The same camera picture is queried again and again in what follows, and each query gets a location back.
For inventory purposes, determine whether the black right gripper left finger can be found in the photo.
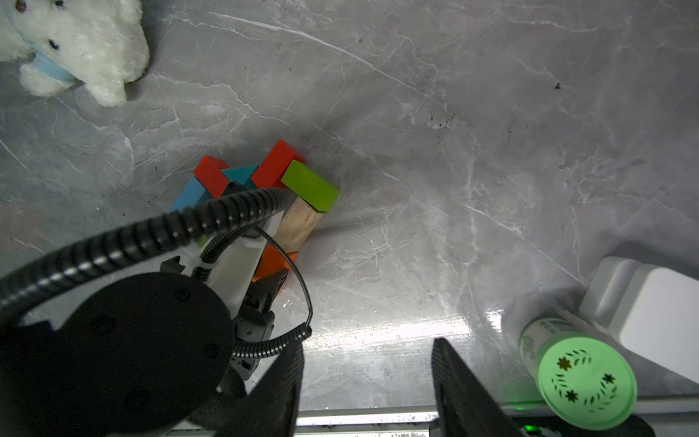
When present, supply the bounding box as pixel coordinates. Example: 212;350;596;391
216;342;304;436

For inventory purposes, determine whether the green block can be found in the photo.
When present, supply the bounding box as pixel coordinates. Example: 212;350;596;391
281;160;340;213

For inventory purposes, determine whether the white teddy bear blue shirt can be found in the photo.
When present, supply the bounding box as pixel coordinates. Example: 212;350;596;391
1;0;150;107

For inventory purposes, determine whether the teal triangle block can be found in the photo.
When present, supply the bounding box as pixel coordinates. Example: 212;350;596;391
221;166;258;189

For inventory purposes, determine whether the red block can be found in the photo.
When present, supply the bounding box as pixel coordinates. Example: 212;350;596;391
194;155;229;198
251;139;306;189

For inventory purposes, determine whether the light blue block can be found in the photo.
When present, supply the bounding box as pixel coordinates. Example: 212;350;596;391
170;177;213;211

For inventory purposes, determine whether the orange block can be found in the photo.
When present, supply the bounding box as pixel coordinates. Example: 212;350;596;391
252;245;291;282

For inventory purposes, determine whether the aluminium front rail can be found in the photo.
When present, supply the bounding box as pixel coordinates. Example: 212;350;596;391
163;398;699;437

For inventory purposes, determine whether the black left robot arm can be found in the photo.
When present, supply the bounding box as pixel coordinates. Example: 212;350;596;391
1;188;311;436

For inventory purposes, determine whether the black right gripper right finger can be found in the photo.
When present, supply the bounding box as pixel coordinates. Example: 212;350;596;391
431;338;522;436

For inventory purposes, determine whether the natural wood block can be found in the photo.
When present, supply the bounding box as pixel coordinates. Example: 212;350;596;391
274;197;325;253

